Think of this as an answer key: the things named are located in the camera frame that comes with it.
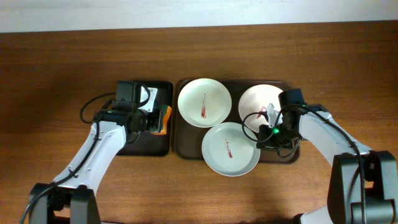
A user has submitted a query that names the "orange green sponge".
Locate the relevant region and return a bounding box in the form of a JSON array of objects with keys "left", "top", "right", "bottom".
[{"left": 155, "top": 105, "right": 172, "bottom": 135}]

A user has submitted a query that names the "grey white plate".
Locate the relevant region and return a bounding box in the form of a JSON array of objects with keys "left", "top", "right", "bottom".
[{"left": 201, "top": 122, "right": 261, "bottom": 177}]

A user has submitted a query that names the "cream plate with red stain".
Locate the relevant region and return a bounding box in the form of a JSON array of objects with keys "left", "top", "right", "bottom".
[{"left": 177, "top": 78, "right": 232, "bottom": 128}]

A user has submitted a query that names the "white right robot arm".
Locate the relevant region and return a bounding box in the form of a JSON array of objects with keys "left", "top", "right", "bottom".
[{"left": 257, "top": 103, "right": 397, "bottom": 223}]

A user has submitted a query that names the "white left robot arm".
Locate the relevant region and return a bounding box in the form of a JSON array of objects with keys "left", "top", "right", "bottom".
[{"left": 21, "top": 105, "right": 172, "bottom": 223}]

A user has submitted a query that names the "small black tray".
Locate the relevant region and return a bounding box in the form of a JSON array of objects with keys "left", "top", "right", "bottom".
[{"left": 118, "top": 80, "right": 174, "bottom": 156}]

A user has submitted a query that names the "large brown tray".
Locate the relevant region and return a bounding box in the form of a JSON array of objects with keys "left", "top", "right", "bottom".
[{"left": 174, "top": 80, "right": 300, "bottom": 165}]

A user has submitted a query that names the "pink plate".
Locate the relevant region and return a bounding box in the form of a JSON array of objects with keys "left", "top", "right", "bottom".
[{"left": 238, "top": 84, "right": 282, "bottom": 133}]

